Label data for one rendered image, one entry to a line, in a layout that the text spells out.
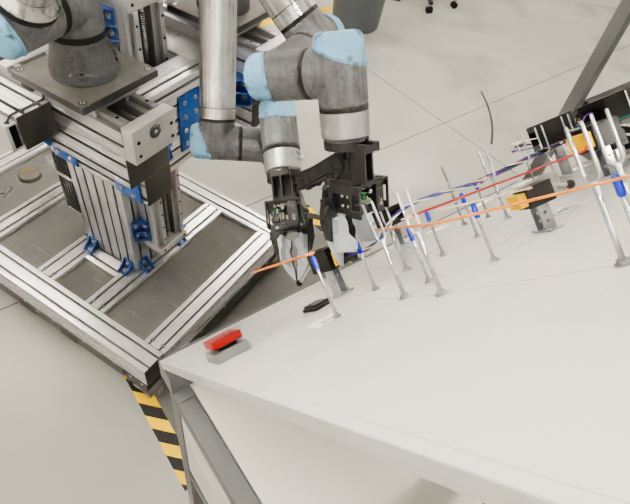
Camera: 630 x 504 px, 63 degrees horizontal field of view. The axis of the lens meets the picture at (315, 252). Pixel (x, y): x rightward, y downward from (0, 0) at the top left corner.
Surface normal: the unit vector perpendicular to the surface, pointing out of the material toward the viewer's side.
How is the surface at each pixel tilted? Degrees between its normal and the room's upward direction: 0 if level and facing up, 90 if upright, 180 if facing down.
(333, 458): 0
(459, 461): 52
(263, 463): 0
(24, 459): 0
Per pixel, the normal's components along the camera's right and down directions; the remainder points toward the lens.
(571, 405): -0.38, -0.92
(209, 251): 0.12, -0.66
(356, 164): -0.71, 0.35
